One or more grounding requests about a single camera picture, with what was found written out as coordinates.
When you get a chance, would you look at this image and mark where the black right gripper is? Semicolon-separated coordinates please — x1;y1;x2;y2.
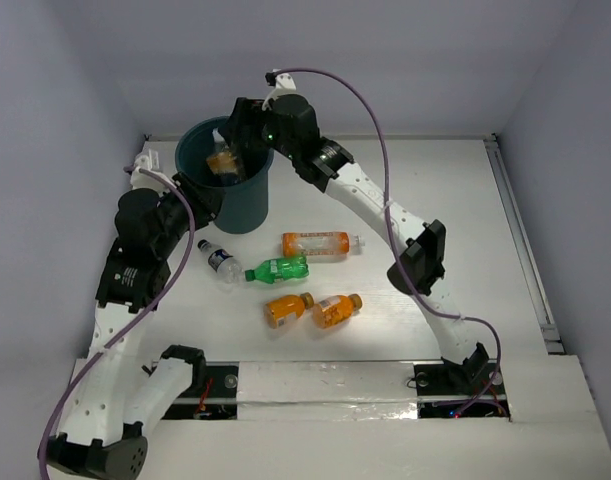
220;94;300;160

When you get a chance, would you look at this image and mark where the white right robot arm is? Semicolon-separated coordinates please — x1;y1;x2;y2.
219;94;489;397

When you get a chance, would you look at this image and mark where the long orange label bottle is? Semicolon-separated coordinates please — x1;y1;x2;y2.
281;231;365;257

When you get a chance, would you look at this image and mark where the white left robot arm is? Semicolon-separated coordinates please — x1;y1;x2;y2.
37;168;223;479

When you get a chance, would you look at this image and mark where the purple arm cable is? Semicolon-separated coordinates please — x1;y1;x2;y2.
274;68;504;419
37;167;199;480

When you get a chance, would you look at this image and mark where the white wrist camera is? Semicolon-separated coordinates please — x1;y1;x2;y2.
263;70;297;109
123;148;161;181

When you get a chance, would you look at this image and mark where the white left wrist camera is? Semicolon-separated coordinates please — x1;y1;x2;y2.
123;148;161;181

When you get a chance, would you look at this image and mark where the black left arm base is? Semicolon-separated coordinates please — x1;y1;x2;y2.
163;363;239;421

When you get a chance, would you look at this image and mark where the small orange patterned bottle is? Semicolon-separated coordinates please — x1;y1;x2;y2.
312;294;363;329

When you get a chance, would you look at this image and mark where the green plastic bottle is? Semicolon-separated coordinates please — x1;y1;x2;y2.
244;255;309;285

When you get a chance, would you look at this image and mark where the orange blue label bottle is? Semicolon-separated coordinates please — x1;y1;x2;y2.
206;150;240;177

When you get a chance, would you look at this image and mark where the dark teal plastic bin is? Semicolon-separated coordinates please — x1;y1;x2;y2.
175;117;273;234

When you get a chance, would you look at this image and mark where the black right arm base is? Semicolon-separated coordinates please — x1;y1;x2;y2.
406;343;510;419

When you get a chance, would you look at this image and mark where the clear plastic bottle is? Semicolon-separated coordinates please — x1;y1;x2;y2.
210;129;249;181

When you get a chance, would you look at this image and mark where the small orange juice bottle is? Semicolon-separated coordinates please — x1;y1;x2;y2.
263;292;314;329

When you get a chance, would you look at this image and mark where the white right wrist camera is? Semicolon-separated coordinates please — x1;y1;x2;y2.
263;70;297;109

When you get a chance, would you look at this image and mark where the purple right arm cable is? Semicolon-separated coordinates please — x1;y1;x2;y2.
274;68;504;419

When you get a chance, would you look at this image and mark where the small clear blue-label bottle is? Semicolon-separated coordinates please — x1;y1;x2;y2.
197;239;244;284

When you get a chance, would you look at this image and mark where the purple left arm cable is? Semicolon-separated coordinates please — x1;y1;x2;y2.
37;167;199;480

